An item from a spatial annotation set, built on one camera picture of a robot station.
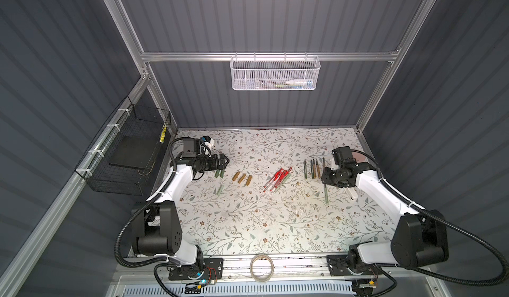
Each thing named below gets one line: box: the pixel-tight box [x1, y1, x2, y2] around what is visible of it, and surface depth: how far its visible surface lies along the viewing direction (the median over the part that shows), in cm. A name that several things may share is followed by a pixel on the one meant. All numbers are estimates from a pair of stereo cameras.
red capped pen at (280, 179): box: [269, 166, 293, 193], surface depth 101 cm
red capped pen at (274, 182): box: [263, 173, 286, 193], surface depth 99 cm
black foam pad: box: [108, 135, 160, 170], surface depth 74 cm
